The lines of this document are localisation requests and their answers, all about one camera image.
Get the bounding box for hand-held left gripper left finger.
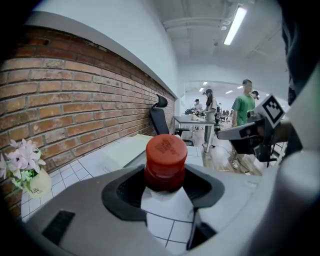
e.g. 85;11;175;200
23;164;176;256

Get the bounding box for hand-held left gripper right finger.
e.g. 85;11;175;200
183;163;263;254

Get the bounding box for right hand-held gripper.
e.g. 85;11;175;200
216;93;286;162

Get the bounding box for small red-capped bottle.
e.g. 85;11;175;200
143;133;189;201

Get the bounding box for person's right forearm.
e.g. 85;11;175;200
271;119;301;152

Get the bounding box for white box lid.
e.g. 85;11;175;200
103;133;154;174

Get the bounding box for grey desk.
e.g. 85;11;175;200
171;115;217;154

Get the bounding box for table with checked white cloth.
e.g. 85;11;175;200
20;134;204;251

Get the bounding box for pink flowers in white pot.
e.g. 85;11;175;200
0;138;53;200

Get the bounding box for black office chair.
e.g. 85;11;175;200
149;94;195;147

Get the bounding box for person's black t-shirt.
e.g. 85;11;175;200
280;0;320;157

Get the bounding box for long ceiling light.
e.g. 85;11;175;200
223;5;249;46

